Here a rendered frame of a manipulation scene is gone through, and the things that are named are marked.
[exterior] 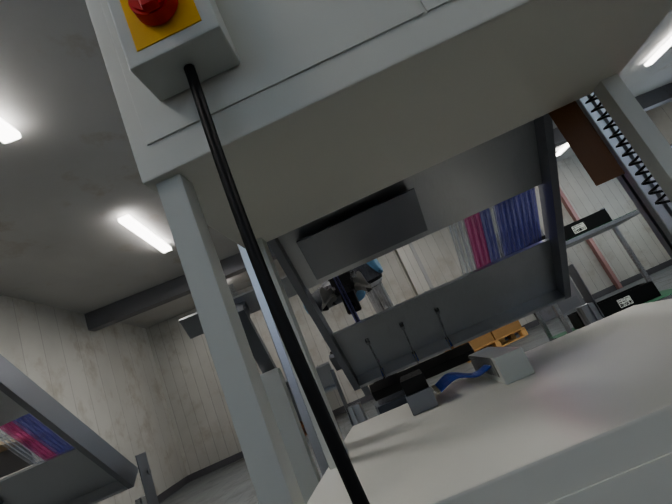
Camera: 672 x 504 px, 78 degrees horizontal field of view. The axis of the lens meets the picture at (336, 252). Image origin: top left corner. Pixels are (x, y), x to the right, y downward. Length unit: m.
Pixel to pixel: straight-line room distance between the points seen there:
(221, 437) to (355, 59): 9.11
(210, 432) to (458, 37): 9.20
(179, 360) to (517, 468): 9.34
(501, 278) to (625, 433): 0.90
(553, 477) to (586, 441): 0.04
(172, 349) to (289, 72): 9.33
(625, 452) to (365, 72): 0.41
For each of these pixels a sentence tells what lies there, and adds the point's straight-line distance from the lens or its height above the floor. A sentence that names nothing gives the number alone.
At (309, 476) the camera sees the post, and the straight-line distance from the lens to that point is 1.28.
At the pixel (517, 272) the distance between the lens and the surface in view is 1.29.
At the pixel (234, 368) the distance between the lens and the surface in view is 0.42.
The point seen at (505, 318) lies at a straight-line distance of 1.34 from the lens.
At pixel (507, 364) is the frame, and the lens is 0.75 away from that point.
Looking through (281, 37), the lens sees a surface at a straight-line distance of 0.51.
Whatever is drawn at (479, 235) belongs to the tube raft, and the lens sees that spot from 1.17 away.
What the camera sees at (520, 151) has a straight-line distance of 1.11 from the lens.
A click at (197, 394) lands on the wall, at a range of 9.48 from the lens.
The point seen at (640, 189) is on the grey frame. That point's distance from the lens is 0.95.
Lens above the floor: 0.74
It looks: 15 degrees up
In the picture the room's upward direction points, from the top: 24 degrees counter-clockwise
